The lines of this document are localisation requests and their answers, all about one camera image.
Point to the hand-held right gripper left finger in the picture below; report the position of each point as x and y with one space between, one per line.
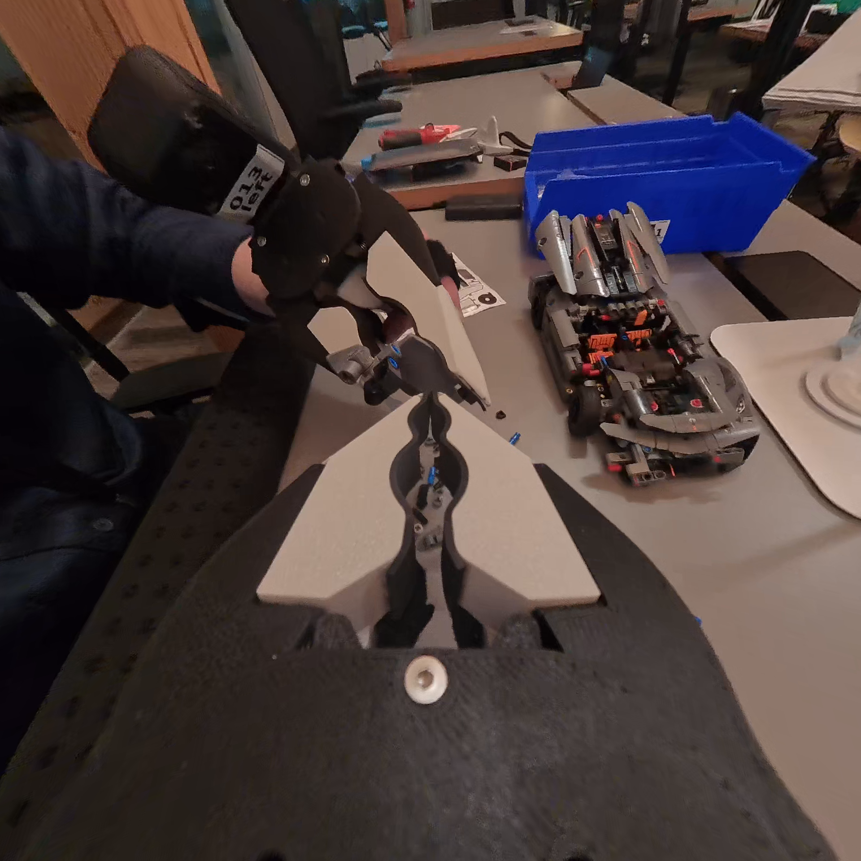
336 531

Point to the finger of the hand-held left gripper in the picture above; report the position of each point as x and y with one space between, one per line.
360 292
430 316

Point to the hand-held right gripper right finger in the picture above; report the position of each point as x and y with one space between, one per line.
518 531

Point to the dark grey lego fender assembly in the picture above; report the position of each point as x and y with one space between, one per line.
417 363

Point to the person's left forearm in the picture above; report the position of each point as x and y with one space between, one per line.
101 229

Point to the lego sticker sheet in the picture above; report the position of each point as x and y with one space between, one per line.
481 296

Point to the grey lego car model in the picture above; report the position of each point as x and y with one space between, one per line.
639 350

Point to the person's left hand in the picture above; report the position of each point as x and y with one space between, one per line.
252 276

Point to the black rectangular block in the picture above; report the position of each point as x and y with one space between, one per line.
484 207

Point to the red and black tool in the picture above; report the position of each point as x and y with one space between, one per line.
403 138

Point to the grey flat device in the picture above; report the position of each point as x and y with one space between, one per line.
424 160

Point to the black office chair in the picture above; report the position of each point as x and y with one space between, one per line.
289 67

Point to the small dark box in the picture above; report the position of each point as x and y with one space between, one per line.
511 161

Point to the white plastic object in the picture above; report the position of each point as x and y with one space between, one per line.
494 138

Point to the wooden background table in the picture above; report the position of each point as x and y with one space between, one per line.
471 44

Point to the blue plastic bin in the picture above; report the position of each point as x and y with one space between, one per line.
672 202

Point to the round wooden stool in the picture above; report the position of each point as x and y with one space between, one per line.
851 138

